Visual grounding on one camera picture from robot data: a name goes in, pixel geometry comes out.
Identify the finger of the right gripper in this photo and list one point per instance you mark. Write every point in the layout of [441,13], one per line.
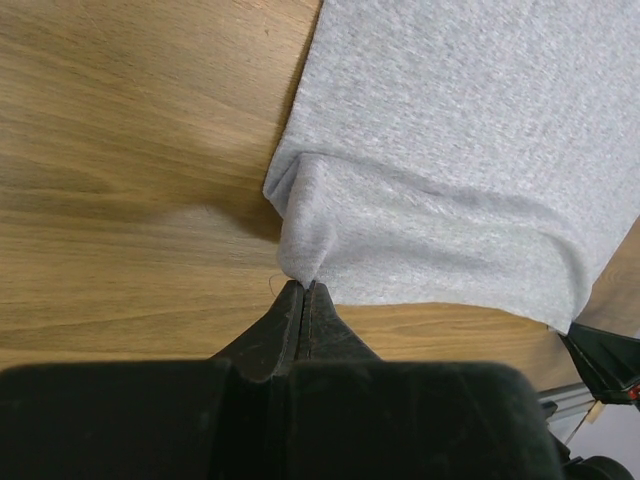
[607,363]

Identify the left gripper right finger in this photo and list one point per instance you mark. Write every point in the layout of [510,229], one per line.
[371,419]

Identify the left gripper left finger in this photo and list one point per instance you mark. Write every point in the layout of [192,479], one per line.
[172,419]

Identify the aluminium frame rail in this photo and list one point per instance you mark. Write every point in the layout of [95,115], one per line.
[566,401]

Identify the grey tank top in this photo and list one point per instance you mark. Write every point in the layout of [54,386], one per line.
[481,153]

